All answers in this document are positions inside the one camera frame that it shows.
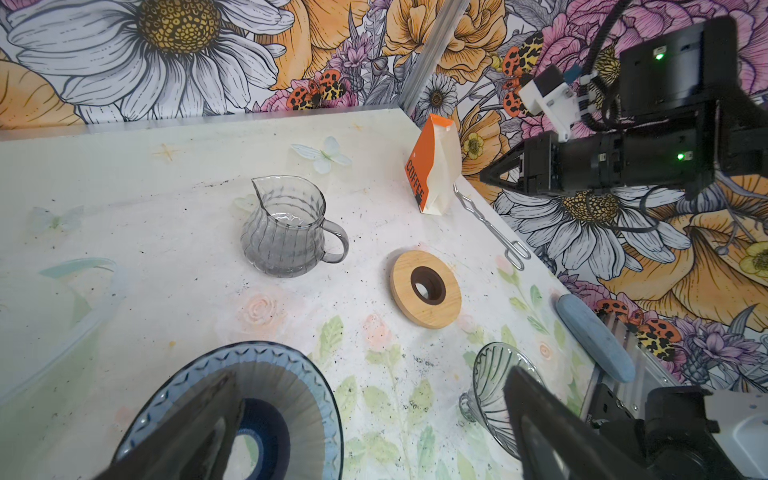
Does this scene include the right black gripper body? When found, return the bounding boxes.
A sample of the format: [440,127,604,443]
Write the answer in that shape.
[479,100,720,199]

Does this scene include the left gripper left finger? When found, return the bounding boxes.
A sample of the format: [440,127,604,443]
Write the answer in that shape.
[97,373,243,479]

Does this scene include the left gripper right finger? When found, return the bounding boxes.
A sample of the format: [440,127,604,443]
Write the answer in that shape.
[503,367,654,479]

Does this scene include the blue glass dripper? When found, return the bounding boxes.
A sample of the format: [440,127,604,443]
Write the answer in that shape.
[113,340,344,479]

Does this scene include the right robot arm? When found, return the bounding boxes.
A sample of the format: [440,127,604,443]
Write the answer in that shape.
[480,7,767,392]

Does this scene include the grey glass dripper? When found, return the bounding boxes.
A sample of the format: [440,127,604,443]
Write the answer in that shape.
[459,342,544,459]

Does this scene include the orange white coffee bag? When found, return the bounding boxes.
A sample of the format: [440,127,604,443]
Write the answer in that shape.
[405,114,462,215]

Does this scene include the blue grey oval stone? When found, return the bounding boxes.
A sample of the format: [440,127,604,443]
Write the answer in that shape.
[555,294,636,383]

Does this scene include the metal tongs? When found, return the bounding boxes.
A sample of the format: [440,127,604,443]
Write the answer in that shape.
[453,185,532,271]

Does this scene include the clear plastic bowl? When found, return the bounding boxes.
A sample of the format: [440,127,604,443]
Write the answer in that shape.
[1,257,127,405]

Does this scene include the grey ribbed glass pitcher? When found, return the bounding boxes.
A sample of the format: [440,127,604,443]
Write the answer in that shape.
[240,175,349,278]

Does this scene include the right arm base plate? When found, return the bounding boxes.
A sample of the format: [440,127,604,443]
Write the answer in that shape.
[586,383,645,435]

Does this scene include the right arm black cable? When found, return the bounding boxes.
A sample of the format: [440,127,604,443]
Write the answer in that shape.
[578,0,637,133]

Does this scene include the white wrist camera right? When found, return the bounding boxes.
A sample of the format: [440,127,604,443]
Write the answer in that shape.
[519,65,581,142]

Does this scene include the wooden dripper ring right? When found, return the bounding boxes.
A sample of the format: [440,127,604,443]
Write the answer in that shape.
[388,249,463,330]

